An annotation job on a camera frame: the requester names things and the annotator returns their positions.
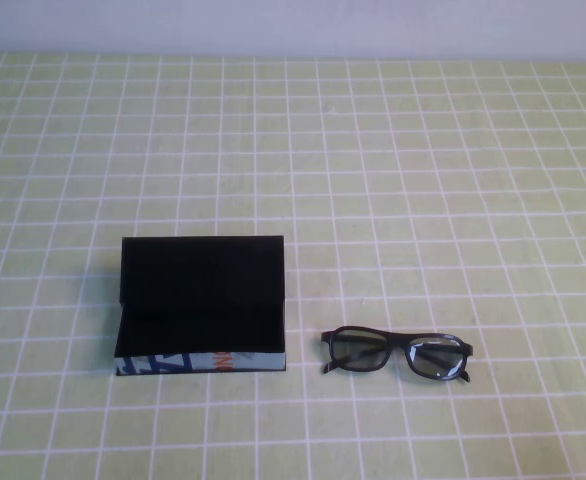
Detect black printed glasses case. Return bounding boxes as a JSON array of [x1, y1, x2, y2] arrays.
[[114, 236, 288, 377]]

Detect black-framed glasses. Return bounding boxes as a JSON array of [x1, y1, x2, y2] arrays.
[[319, 325, 474, 384]]

